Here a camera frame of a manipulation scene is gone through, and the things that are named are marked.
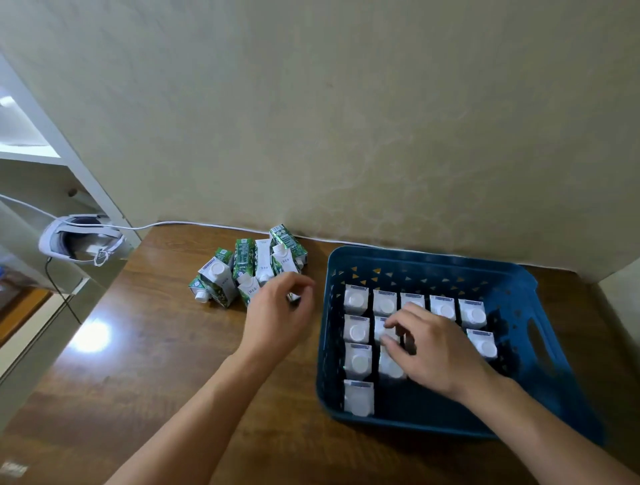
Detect person's right hand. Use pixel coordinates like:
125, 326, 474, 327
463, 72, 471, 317
381, 302, 502, 402

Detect person's left hand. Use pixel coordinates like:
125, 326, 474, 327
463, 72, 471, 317
235, 272, 317, 373

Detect white-capped drink carton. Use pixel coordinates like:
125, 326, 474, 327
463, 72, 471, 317
374, 316, 402, 346

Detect person's right forearm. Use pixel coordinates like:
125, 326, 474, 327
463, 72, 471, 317
460, 376, 640, 485

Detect person's left forearm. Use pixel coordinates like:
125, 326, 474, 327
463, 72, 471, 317
104, 352, 275, 485

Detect rows of white-capped cartons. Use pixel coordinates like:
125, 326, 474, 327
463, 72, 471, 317
342, 284, 499, 418

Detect pile of green milk cartons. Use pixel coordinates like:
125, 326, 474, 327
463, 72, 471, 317
188, 224, 309, 308

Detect blue plastic basket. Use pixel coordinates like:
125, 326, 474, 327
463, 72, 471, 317
316, 245, 606, 445

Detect white headset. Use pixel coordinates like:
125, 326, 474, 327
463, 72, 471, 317
38, 214, 133, 267

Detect white shelf unit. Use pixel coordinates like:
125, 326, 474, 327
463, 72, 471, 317
0, 52, 142, 430

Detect white cable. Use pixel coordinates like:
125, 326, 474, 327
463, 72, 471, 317
0, 194, 538, 265

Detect black cable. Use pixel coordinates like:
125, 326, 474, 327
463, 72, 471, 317
44, 257, 84, 326

